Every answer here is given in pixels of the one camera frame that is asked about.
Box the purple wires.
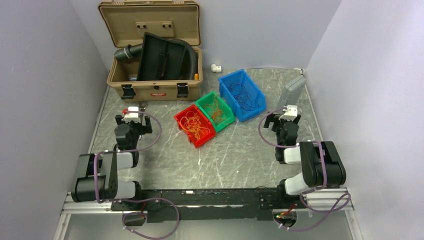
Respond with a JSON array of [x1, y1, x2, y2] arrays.
[[226, 82, 261, 112]]

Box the yellow wires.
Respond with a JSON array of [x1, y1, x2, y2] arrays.
[[180, 110, 211, 140]]

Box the blue plastic bin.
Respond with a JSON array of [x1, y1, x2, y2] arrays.
[[218, 69, 267, 122]]

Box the orange wires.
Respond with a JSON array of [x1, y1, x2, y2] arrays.
[[202, 94, 231, 123]]

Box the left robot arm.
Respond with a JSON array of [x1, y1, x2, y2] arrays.
[[71, 113, 153, 210]]

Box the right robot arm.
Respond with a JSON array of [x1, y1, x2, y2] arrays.
[[259, 112, 347, 208]]

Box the metal wrench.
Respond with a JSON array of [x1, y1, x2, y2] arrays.
[[139, 101, 148, 112]]

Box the grey plastic case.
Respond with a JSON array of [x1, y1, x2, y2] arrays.
[[276, 75, 306, 109]]

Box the red plastic bin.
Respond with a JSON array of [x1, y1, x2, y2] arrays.
[[173, 104, 217, 149]]

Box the green plastic bin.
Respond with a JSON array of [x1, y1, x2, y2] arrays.
[[194, 91, 236, 133]]

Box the black tray in toolbox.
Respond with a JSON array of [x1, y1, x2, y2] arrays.
[[136, 32, 187, 81]]

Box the white pipe fitting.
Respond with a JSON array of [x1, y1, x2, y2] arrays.
[[210, 64, 222, 73]]

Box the tan open toolbox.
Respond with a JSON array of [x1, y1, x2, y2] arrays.
[[98, 0, 203, 102]]

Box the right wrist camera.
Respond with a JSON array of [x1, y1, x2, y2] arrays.
[[278, 105, 298, 122]]

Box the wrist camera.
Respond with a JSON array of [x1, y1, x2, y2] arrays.
[[278, 105, 298, 122], [122, 106, 140, 122]]

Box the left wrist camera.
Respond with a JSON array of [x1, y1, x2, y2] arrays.
[[122, 106, 140, 122]]

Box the black corrugated hose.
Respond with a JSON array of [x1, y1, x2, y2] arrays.
[[114, 39, 199, 81]]

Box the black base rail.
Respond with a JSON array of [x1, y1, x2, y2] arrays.
[[110, 186, 301, 223]]

